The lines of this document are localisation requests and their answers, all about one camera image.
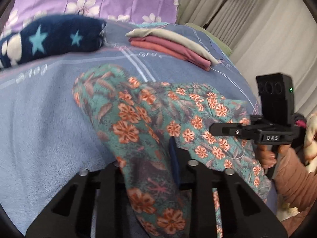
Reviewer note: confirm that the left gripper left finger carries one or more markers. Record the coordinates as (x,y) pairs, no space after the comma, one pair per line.
(91,204)

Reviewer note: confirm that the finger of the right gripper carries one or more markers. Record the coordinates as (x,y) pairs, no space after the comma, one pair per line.
(244,131)

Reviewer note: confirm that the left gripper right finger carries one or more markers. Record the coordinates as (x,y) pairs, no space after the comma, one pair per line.
(243,213)

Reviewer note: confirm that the floral teal orange shirt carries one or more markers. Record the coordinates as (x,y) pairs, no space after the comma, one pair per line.
(135,121)

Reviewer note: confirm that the person's right hand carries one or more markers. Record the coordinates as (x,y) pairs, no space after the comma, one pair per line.
(267,158)

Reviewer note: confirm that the folded pink garment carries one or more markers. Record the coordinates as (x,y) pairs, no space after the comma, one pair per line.
(169,44)

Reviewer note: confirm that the green pillow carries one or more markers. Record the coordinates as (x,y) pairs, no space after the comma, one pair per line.
(221,45)

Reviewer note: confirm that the white curtain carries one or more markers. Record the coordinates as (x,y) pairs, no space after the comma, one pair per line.
(265,36)

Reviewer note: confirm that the folded coral garment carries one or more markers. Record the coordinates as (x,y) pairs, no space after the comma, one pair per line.
(158,48)

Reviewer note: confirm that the folded grey garment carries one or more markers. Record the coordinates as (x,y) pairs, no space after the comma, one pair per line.
(174,37)

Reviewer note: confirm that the purple floral pillow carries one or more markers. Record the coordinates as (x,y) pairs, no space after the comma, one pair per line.
(139,12)

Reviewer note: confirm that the navy star fleece blanket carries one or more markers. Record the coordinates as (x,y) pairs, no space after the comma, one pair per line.
(52,35)

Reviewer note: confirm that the black camera box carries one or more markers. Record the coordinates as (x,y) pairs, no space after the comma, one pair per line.
(277,98)

